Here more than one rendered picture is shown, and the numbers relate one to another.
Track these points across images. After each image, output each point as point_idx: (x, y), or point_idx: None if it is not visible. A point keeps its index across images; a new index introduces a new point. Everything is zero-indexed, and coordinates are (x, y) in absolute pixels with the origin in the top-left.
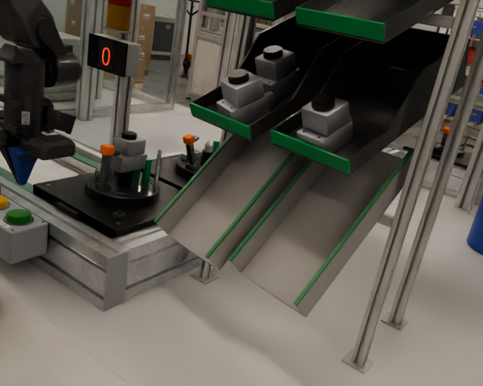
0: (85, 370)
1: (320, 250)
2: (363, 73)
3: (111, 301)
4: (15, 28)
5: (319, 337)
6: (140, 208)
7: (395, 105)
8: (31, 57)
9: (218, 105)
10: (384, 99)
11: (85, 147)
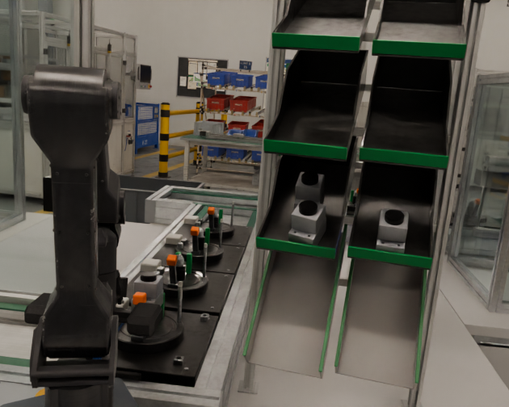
0: None
1: (393, 330)
2: (363, 178)
3: None
4: (100, 210)
5: (373, 400)
6: (181, 345)
7: (404, 200)
8: (110, 233)
9: (291, 235)
10: (392, 198)
11: (38, 296)
